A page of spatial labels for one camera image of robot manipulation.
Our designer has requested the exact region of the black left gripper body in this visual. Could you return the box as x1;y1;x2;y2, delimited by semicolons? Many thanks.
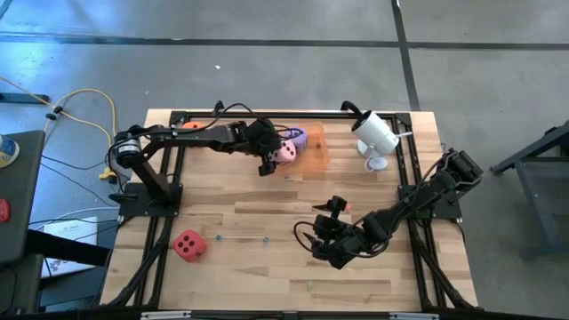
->
244;118;285;178

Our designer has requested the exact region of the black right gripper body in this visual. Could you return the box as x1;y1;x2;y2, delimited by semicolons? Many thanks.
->
310;195;374;271

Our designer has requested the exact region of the large pink foam die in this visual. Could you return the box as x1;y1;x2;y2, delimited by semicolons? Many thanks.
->
269;140;298;164

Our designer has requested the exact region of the large purple foam die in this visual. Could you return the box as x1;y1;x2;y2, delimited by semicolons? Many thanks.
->
288;127;309;155

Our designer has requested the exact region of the large red foam die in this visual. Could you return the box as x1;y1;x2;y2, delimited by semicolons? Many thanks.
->
172;228;209;263

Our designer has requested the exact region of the orange translucent plastic bin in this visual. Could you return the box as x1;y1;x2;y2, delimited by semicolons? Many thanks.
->
248;120;331;177

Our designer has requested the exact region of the white cardboard box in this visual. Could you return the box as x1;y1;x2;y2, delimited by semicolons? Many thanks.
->
41;216;99;279

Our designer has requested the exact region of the black metal cart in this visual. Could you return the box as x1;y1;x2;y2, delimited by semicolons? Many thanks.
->
490;119;569;259

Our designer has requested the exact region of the black beam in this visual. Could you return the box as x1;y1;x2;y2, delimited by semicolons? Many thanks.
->
26;229;111;268

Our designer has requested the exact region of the black floor bar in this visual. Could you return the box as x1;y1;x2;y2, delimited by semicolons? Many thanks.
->
0;92;51;105

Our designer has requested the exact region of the grey side table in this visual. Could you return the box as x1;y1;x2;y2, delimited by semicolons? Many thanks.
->
0;130;45;266

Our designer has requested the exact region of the round blue yellow can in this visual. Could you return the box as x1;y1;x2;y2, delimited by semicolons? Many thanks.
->
0;134;20;169

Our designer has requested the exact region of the black aluminium table frame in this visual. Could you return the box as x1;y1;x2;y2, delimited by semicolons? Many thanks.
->
100;108;479;320

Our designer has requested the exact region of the silver metal bracket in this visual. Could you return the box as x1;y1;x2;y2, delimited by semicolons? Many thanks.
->
389;312;440;320
140;310;192;320

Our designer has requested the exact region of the yellow cable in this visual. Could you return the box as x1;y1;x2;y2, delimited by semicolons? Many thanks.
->
0;75;119;183

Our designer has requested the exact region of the white cable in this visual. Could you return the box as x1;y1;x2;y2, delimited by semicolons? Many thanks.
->
26;205;122;227

